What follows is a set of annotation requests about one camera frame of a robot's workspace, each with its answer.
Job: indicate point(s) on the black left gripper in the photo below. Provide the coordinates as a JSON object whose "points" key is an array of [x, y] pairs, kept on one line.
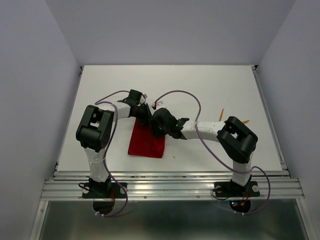
{"points": [[145, 121]]}

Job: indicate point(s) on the orange plastic fork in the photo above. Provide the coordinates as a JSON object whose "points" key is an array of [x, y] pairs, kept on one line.
{"points": [[221, 115]]}

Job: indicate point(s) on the red cloth napkin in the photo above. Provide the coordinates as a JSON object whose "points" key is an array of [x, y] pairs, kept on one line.
{"points": [[144, 144]]}

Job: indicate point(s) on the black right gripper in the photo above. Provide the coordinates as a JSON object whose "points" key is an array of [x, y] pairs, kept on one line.
{"points": [[156, 130]]}

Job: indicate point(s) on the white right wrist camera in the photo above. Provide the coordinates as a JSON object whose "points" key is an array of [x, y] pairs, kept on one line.
{"points": [[158, 105]]}

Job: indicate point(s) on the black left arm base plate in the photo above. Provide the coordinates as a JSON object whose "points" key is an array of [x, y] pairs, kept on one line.
{"points": [[112, 191]]}

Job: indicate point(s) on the aluminium rail frame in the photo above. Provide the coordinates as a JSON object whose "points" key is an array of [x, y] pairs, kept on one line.
{"points": [[162, 203]]}

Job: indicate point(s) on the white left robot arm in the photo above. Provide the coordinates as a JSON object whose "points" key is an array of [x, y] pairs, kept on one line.
{"points": [[97, 128]]}

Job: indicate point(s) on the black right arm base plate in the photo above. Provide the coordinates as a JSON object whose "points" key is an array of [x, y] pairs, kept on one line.
{"points": [[229, 189]]}

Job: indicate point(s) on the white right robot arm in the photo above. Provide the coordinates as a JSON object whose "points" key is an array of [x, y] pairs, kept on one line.
{"points": [[237, 140]]}

